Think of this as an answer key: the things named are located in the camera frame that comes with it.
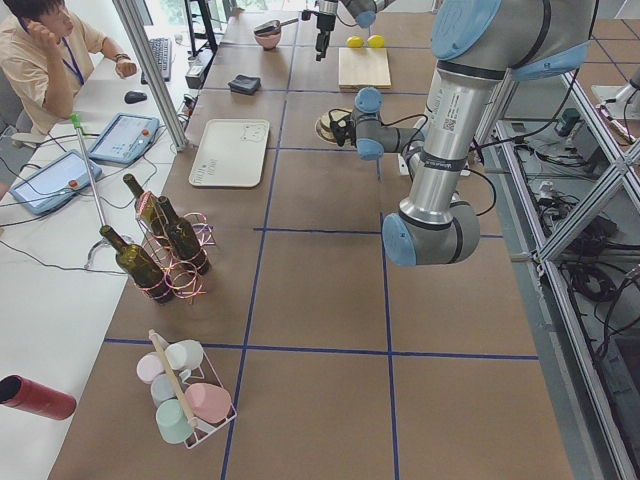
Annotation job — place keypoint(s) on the copper wire bottle rack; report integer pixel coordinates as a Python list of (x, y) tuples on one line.
[(181, 276)]

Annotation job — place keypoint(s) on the dark green wine bottle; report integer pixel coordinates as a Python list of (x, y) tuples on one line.
[(147, 275)]

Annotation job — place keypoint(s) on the cream bear serving tray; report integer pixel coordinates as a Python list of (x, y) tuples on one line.
[(230, 154)]

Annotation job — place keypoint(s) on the right yellow lemon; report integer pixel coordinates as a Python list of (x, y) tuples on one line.
[(376, 41)]

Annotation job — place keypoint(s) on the seated person beige shirt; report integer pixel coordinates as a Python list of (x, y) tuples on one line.
[(46, 54)]

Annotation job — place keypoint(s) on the mint green cup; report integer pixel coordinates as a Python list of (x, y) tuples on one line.
[(172, 423)]

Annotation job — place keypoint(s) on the black computer mouse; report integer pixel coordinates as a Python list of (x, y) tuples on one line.
[(134, 96)]

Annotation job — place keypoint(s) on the brown bread slice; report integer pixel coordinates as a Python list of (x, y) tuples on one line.
[(337, 115)]

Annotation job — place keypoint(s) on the bread slice on plate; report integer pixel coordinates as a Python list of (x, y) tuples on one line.
[(329, 133)]

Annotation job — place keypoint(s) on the blue teach pendant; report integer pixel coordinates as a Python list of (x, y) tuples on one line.
[(53, 185), (125, 139)]

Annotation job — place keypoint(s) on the black computer box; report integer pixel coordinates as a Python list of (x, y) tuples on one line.
[(198, 68)]

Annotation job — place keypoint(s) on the pink cup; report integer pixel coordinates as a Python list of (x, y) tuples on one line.
[(208, 402)]

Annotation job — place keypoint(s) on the lilac cup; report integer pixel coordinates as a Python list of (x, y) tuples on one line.
[(149, 367)]

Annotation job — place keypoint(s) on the black keyboard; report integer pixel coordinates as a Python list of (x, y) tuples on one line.
[(161, 49)]

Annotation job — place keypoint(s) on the white frosted cup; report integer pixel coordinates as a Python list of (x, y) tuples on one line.
[(185, 354)]

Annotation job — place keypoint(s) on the red canister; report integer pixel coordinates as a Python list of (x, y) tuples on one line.
[(27, 395)]

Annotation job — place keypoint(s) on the pale blue cup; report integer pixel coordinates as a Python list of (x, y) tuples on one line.
[(161, 390)]

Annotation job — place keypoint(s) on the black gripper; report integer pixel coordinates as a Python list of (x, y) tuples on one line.
[(325, 22)]

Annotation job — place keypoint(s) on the metal scoop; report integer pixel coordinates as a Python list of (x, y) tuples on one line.
[(272, 25)]

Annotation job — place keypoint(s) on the yellow lemon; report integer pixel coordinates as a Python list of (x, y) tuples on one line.
[(355, 42), (376, 41)]

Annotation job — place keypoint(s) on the white wire cup rack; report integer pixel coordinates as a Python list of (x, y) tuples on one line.
[(181, 380)]

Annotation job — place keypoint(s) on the folded grey cloth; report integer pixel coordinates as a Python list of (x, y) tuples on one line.
[(244, 84)]

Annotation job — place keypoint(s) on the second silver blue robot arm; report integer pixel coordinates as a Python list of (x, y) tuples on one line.
[(476, 44)]

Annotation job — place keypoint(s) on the green plastic clip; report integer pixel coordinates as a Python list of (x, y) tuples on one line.
[(77, 124)]

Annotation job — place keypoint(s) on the white round plate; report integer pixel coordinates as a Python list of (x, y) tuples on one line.
[(317, 130)]

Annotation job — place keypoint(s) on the pink bowl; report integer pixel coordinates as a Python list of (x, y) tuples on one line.
[(268, 38)]

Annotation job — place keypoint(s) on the metal stand with clip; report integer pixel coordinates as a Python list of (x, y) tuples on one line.
[(102, 242)]

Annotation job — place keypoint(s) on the aluminium frame post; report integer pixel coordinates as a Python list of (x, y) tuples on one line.
[(134, 28)]

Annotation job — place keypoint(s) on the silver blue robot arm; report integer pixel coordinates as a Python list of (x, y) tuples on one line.
[(363, 12)]

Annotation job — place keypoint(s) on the left yellow lemon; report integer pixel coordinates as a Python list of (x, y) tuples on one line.
[(355, 42)]

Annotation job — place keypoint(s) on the far blue teach pendant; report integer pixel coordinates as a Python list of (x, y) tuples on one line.
[(125, 139)]

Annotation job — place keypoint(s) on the near blue teach pendant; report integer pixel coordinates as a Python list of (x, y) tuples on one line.
[(53, 185)]

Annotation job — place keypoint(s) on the wooden cutting board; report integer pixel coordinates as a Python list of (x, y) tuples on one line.
[(363, 67)]

